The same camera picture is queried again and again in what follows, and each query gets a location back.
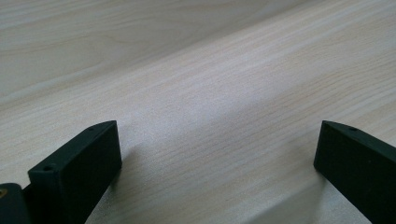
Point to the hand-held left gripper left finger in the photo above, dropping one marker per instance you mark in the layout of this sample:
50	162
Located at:
74	174

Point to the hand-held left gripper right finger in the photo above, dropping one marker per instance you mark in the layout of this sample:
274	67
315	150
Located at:
358	165

